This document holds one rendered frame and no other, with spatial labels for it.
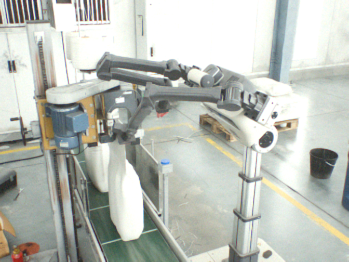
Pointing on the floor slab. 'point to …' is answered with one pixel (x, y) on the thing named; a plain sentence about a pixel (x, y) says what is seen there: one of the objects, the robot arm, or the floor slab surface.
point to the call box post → (165, 199)
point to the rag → (29, 248)
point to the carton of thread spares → (4, 235)
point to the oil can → (17, 256)
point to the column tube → (34, 49)
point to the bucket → (322, 162)
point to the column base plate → (44, 257)
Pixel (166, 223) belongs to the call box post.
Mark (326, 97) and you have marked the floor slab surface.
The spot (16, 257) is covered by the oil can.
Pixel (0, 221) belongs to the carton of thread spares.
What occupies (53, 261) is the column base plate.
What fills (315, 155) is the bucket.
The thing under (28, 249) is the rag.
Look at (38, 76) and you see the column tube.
